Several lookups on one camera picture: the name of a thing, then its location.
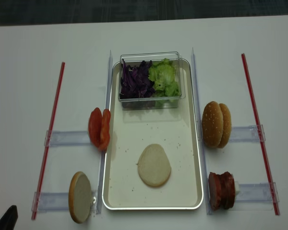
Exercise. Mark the clear holder lower left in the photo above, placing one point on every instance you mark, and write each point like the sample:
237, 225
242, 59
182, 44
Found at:
46, 201

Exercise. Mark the green lettuce pile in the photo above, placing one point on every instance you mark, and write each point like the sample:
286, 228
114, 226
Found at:
163, 75

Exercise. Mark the upright bun half left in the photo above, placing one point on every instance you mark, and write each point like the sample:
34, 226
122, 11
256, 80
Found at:
79, 198

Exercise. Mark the clear holder lower right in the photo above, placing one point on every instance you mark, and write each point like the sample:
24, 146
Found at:
254, 197

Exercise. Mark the black left arm gripper tip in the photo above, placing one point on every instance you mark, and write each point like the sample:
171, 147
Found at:
9, 219

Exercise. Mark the red strip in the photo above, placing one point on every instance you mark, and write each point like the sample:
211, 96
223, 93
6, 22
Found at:
45, 155
263, 147

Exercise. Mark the bottom bun slice on tray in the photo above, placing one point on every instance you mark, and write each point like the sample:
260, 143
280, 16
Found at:
154, 167

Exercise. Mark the front meat patty slice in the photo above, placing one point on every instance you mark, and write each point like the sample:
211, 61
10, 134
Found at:
215, 191

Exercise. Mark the clear holder upper left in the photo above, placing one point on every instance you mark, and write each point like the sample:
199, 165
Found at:
66, 138

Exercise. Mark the white cheese piece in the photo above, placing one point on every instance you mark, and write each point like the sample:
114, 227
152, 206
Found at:
237, 187

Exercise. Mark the clear holder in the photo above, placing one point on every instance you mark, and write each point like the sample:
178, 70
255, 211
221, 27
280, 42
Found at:
254, 197
253, 133
46, 201
66, 138

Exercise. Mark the left red strip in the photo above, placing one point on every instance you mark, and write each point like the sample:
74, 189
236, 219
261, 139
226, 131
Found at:
45, 155

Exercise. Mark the cream metal tray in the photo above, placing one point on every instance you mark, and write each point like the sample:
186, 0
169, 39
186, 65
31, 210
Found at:
175, 129

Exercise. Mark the purple cabbage leaves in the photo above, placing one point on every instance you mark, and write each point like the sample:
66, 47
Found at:
135, 82

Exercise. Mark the clear plastic food container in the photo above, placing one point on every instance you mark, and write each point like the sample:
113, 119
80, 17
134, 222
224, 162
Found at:
153, 102

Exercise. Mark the sesame bun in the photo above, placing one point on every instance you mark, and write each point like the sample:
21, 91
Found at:
226, 125
212, 124

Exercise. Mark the front sesame bun top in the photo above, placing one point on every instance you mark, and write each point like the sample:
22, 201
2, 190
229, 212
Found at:
212, 124

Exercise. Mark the rear sesame bun top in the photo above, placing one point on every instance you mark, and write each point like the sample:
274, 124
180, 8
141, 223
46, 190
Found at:
226, 125

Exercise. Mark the right red strip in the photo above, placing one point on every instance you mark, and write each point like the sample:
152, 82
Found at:
263, 147

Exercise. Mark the clear holder upper right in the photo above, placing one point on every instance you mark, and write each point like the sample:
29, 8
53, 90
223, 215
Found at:
253, 133

